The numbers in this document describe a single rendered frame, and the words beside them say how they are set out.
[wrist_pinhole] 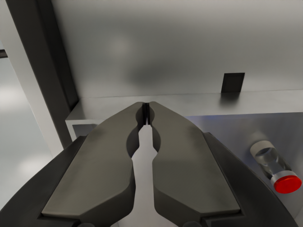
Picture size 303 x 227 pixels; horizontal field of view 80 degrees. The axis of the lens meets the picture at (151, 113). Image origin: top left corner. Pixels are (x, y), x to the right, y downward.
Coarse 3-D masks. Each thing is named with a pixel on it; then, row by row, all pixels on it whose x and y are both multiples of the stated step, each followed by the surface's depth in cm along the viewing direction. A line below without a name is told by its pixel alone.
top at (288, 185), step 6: (282, 180) 15; (288, 180) 14; (294, 180) 14; (300, 180) 14; (276, 186) 15; (282, 186) 15; (288, 186) 15; (294, 186) 15; (282, 192) 15; (288, 192) 15
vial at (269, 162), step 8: (256, 144) 18; (264, 144) 18; (256, 152) 18; (264, 152) 17; (272, 152) 17; (256, 160) 18; (264, 160) 17; (272, 160) 16; (280, 160) 16; (264, 168) 16; (272, 168) 16; (280, 168) 15; (288, 168) 15; (272, 176) 16; (280, 176) 15; (272, 184) 15
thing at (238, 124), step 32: (128, 96) 16; (160, 96) 16; (192, 96) 15; (224, 96) 15; (256, 96) 15; (288, 96) 15; (224, 128) 18; (256, 128) 18; (288, 128) 17; (288, 160) 20; (128, 224) 27; (160, 224) 27
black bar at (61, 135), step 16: (16, 0) 11; (32, 0) 11; (48, 0) 12; (16, 16) 11; (32, 16) 11; (48, 16) 12; (32, 32) 11; (48, 32) 12; (32, 48) 12; (48, 48) 12; (32, 64) 12; (48, 64) 12; (64, 64) 14; (48, 80) 13; (64, 80) 14; (48, 96) 14; (64, 96) 14; (64, 112) 14; (64, 128) 15; (64, 144) 16
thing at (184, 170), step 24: (168, 120) 10; (168, 144) 8; (192, 144) 8; (168, 168) 7; (192, 168) 7; (216, 168) 7; (168, 192) 6; (192, 192) 6; (216, 192) 6; (168, 216) 7; (192, 216) 6
